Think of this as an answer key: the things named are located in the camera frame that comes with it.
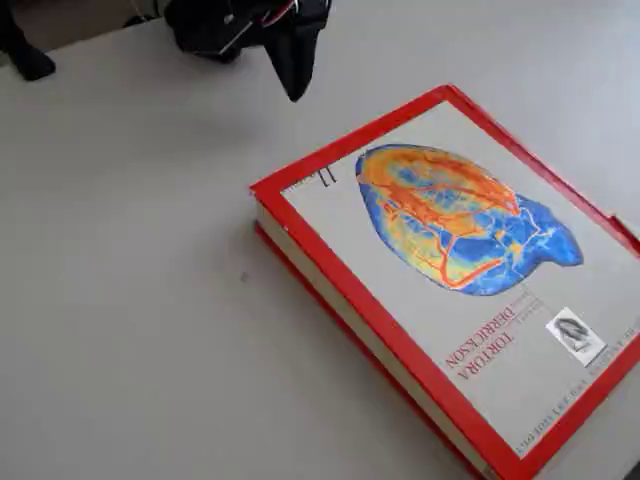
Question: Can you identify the red anatomy textbook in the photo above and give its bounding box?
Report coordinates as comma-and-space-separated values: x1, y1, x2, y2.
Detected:
248, 83, 640, 480

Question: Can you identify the red white servo wire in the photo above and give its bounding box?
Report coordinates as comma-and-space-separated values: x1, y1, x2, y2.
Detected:
255, 0, 302, 28

